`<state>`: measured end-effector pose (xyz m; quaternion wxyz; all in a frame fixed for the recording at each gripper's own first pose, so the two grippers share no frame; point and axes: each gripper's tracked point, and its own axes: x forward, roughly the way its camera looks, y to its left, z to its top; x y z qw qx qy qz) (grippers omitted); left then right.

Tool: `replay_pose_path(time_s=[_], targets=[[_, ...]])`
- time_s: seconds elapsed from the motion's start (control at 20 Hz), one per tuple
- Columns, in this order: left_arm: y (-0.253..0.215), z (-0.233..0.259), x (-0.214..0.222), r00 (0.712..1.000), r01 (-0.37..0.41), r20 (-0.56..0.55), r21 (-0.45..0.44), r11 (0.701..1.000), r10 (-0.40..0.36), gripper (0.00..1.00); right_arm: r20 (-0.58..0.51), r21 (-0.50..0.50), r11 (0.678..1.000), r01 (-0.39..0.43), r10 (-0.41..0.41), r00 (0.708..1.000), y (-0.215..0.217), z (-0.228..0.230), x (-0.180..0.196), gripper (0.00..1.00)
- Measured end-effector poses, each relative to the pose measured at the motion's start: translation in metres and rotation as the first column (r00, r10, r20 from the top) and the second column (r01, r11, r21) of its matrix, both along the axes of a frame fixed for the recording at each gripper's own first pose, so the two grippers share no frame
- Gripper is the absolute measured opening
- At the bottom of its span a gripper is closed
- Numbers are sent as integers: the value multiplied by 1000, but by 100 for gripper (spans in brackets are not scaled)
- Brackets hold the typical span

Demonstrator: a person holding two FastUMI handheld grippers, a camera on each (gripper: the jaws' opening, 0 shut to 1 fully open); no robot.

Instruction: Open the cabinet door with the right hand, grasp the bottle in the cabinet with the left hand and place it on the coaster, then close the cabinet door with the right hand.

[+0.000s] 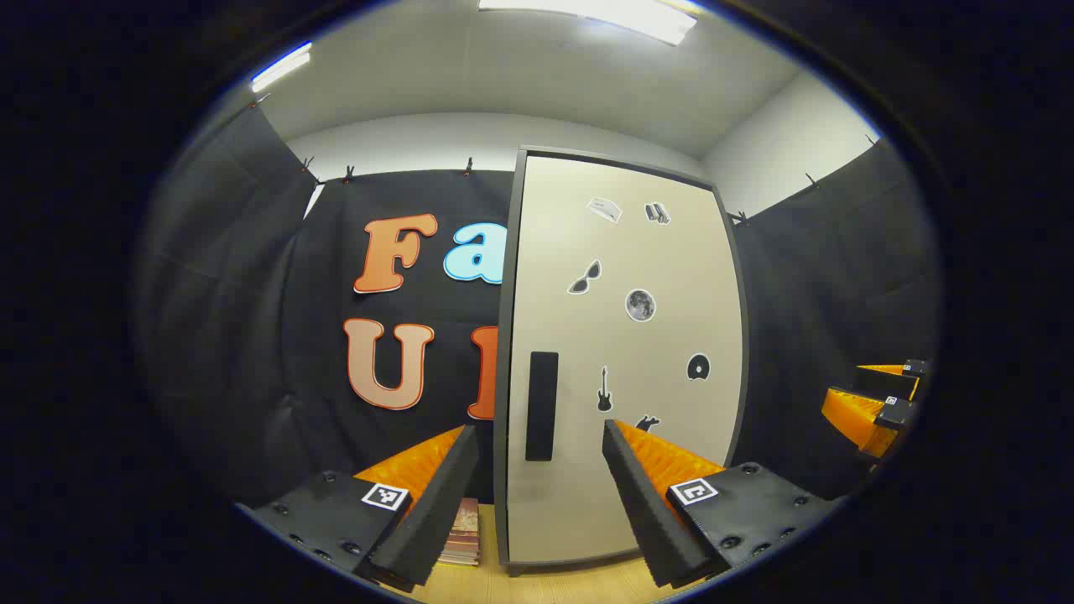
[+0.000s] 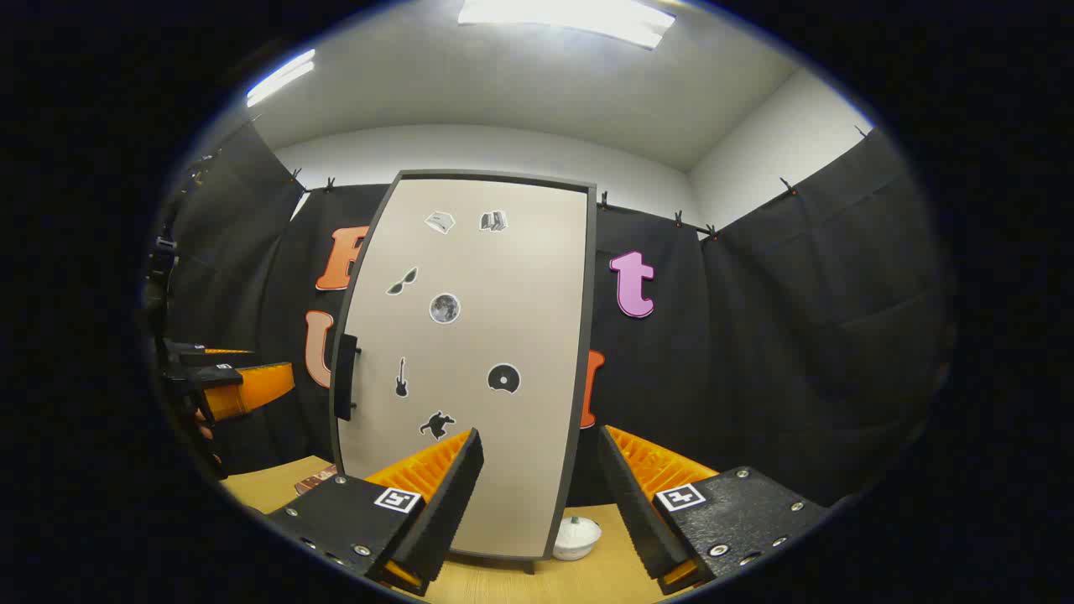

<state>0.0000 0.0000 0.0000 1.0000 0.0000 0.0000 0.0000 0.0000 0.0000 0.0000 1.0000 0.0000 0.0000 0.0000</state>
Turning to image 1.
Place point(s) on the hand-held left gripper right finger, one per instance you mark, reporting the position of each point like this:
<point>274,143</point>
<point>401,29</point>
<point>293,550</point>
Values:
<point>646,512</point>

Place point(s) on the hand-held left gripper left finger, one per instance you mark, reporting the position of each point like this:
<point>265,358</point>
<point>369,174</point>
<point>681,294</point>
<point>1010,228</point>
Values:
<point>436,512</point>

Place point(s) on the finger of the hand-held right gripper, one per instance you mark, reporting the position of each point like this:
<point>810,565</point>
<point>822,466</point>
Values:
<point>856,415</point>
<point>885,382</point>

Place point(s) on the grey cabinet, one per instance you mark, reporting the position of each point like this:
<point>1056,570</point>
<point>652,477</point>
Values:
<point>501,419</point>

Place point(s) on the stack of books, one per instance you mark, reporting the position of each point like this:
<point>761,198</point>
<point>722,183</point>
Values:
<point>463,537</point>

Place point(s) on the black backdrop cloth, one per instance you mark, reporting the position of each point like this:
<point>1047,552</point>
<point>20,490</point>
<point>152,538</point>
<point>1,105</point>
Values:
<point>252,335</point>

